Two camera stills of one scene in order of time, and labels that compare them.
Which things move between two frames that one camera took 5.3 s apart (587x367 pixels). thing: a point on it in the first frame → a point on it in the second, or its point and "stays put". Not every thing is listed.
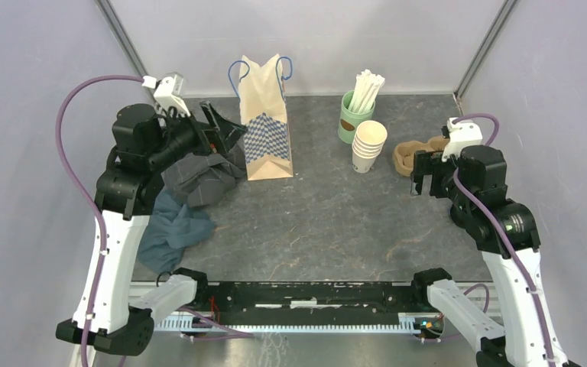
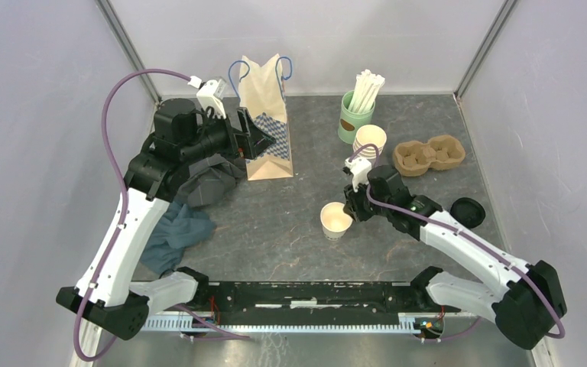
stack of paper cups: x=370 y=138 stays put
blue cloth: x=171 y=227 stays put
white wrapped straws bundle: x=367 y=87 stays put
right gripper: x=427 y=163 → x=352 y=207
